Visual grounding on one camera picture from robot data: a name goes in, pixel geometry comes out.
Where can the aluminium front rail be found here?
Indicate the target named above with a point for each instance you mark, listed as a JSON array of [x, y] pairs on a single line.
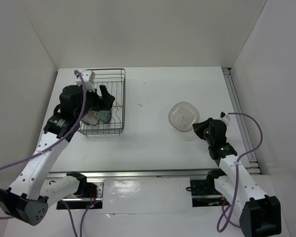
[[146, 173]]

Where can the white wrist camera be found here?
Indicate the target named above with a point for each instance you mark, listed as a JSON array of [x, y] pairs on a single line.
[[88, 77], [225, 118]]

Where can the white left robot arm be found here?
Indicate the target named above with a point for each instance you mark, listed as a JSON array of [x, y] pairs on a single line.
[[26, 199]]

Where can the small beige speckled dish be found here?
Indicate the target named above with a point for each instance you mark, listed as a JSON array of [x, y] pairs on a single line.
[[182, 116]]

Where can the small blue patterned plate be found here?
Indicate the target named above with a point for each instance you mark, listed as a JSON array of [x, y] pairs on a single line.
[[104, 116]]

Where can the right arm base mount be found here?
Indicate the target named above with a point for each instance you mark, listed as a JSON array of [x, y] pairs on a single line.
[[203, 195]]

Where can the aluminium side rail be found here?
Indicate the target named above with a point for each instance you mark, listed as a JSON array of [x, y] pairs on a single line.
[[253, 167]]

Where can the green red rimmed plate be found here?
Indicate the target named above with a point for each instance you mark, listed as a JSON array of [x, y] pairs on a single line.
[[84, 121]]

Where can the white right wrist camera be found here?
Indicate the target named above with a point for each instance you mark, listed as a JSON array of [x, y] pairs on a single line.
[[225, 118]]

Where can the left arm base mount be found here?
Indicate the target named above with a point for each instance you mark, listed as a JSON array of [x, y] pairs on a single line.
[[93, 198]]

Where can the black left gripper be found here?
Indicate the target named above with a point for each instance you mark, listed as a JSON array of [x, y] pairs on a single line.
[[108, 98]]

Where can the orange sunburst plate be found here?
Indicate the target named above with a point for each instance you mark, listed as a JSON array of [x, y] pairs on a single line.
[[92, 118]]

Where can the metal wire dish rack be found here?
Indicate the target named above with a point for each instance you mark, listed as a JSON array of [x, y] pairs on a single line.
[[114, 79]]

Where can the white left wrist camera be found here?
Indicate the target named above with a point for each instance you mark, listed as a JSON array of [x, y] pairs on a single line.
[[88, 77]]

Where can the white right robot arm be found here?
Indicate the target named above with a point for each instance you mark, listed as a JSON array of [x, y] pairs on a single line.
[[259, 213]]

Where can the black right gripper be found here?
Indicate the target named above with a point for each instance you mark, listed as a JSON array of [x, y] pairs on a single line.
[[198, 127]]

